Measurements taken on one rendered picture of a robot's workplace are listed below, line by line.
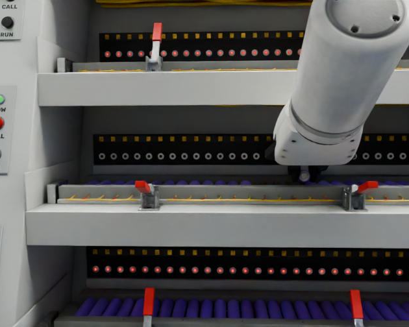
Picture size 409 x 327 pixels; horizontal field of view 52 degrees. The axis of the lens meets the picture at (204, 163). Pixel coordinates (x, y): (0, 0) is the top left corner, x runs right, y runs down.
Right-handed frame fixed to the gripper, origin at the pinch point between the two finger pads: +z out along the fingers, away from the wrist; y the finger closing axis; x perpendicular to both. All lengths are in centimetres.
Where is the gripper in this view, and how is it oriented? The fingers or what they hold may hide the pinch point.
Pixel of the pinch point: (304, 167)
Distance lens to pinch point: 63.8
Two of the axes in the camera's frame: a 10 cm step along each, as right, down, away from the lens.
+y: -10.0, 0.1, 0.7
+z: 0.6, 4.1, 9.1
